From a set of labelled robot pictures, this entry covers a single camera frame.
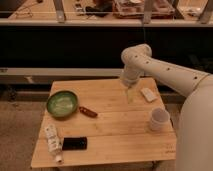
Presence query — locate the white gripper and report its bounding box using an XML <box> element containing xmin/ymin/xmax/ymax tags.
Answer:
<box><xmin>120</xmin><ymin>69</ymin><xmax>139</xmax><ymax>102</ymax></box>

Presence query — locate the white sponge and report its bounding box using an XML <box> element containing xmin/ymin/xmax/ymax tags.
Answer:
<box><xmin>140</xmin><ymin>88</ymin><xmax>157</xmax><ymax>102</ymax></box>

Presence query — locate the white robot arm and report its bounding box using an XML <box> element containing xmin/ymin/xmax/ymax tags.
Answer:
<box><xmin>121</xmin><ymin>44</ymin><xmax>213</xmax><ymax>171</ymax></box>

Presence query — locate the white cup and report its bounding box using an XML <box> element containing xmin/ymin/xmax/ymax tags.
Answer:
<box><xmin>149</xmin><ymin>108</ymin><xmax>170</xmax><ymax>131</ymax></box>

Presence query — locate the wooden table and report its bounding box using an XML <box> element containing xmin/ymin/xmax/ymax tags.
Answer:
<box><xmin>30</xmin><ymin>77</ymin><xmax>178</xmax><ymax>169</ymax></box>

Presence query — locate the green frying pan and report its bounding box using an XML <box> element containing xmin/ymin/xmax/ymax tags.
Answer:
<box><xmin>46</xmin><ymin>90</ymin><xmax>98</xmax><ymax>118</ymax></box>

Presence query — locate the black rectangular box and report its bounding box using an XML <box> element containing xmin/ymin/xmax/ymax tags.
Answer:
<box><xmin>62</xmin><ymin>137</ymin><xmax>87</xmax><ymax>150</ymax></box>

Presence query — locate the white tube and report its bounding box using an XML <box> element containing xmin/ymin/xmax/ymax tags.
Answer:
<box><xmin>44</xmin><ymin>124</ymin><xmax>63</xmax><ymax>163</ymax></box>

